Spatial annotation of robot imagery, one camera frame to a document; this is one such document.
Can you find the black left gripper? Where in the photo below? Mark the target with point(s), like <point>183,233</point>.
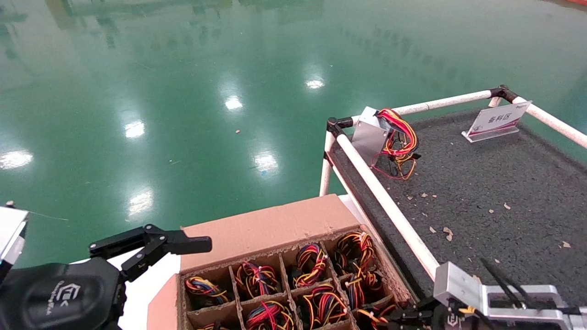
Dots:
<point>59,298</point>

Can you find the brown cardboard divider box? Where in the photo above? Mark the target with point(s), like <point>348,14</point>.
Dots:
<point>266,229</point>

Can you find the white pipe frame cart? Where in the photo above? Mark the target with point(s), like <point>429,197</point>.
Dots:
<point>383,197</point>

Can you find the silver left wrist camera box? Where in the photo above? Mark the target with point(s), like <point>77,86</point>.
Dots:
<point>9,233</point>

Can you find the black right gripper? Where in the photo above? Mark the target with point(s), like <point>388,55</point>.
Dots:
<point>451,321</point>

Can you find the clear acrylic sign holder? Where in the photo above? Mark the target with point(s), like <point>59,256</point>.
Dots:
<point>497,120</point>

